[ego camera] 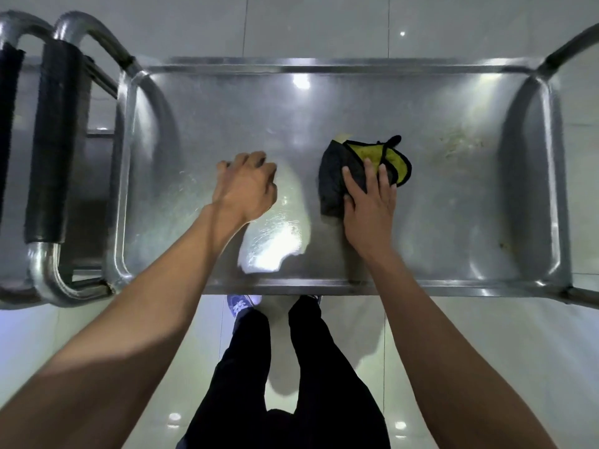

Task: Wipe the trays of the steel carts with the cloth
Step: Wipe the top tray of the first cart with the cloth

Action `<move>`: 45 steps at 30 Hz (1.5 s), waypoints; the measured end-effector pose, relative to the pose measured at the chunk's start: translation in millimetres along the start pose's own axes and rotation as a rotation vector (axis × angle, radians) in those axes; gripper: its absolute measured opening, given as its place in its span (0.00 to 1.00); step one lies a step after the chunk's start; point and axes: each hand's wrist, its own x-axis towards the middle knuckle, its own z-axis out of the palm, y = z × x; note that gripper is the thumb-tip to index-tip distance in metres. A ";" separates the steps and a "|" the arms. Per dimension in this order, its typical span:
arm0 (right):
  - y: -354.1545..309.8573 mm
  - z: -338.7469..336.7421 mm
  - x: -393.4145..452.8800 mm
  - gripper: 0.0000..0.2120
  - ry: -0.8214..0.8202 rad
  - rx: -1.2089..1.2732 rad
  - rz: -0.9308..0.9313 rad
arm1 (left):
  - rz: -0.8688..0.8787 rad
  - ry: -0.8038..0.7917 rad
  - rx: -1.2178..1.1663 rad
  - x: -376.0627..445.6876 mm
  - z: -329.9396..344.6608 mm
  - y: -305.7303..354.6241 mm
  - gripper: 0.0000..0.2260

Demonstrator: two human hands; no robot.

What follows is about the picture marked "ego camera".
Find person's right forearm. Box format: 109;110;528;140
355;247;558;449

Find person's left forearm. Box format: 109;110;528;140
0;203;249;449

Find dark blue sneaker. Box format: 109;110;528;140
226;294;256;321

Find person's right hand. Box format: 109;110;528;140
342;157;399;263

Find person's left hand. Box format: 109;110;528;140
213;152;278;225

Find grey and yellow cleaning cloth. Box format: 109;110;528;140
319;134;412;218

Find black trousers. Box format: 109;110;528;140
177;296;392;449

